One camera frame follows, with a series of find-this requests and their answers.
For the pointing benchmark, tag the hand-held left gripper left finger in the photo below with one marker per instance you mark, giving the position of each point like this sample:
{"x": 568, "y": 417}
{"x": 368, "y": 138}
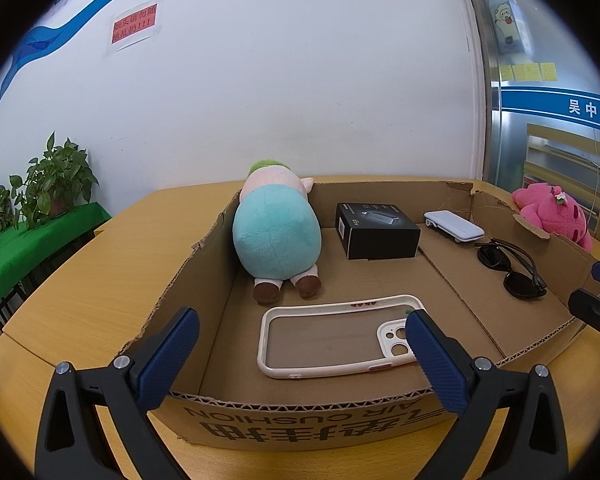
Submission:
{"x": 167, "y": 355}

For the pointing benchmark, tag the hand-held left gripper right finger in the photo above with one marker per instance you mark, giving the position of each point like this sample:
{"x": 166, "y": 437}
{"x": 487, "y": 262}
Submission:
{"x": 435, "y": 360}

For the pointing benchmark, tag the cardboard box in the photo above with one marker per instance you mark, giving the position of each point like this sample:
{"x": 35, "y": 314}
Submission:
{"x": 455, "y": 300}

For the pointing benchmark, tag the black sunglasses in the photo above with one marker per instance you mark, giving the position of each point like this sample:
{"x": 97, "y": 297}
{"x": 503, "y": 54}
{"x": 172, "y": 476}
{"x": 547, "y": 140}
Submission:
{"x": 522, "y": 285}

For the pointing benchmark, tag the white phone case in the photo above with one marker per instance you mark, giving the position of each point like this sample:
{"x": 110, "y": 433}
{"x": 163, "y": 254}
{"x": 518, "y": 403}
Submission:
{"x": 330, "y": 340}

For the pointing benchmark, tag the black product box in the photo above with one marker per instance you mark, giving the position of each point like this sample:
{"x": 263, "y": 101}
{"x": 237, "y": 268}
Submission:
{"x": 380, "y": 240}

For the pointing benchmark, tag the white power bank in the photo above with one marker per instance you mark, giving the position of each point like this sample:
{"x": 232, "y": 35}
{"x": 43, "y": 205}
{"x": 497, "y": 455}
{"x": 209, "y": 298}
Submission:
{"x": 455, "y": 225}

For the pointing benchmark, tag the pink plush toy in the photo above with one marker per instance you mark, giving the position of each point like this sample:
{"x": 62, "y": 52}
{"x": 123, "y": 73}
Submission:
{"x": 560, "y": 215}

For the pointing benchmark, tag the wooden shelving unit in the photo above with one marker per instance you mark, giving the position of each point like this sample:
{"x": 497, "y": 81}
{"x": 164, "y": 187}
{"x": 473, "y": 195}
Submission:
{"x": 565, "y": 155}

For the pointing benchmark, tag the blue and pink plush doll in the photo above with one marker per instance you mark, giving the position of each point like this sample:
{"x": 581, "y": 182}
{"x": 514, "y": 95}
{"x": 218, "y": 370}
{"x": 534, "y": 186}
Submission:
{"x": 275, "y": 235}

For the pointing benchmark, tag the green cloth covered table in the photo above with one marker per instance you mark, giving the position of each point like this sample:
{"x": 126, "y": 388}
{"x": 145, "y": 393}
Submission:
{"x": 30, "y": 250}

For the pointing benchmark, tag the glass door with blue band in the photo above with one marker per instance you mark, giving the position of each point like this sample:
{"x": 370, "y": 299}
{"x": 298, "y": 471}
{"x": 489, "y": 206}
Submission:
{"x": 545, "y": 100}

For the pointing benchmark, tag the large potted plant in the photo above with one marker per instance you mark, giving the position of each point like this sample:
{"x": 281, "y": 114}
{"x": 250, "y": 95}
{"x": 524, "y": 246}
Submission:
{"x": 55, "y": 180}

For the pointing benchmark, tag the yellow sticky note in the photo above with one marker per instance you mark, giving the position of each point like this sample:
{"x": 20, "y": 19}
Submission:
{"x": 547, "y": 71}
{"x": 525, "y": 72}
{"x": 506, "y": 73}

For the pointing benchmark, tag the cartoon sheep poster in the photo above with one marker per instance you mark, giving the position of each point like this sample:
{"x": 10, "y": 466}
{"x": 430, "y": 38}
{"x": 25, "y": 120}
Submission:
{"x": 507, "y": 20}

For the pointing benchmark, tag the red wall notice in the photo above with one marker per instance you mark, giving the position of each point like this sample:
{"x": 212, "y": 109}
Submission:
{"x": 132, "y": 27}

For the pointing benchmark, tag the blue wave wall decal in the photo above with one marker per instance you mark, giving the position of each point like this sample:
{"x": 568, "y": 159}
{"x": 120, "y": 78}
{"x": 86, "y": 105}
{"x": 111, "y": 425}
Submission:
{"x": 35, "y": 42}

